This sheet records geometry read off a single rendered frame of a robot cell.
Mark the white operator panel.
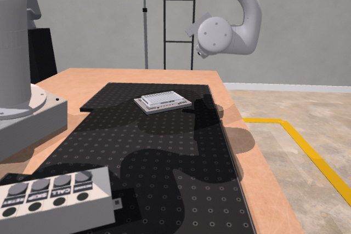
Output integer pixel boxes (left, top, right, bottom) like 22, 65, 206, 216
0, 167, 122, 234

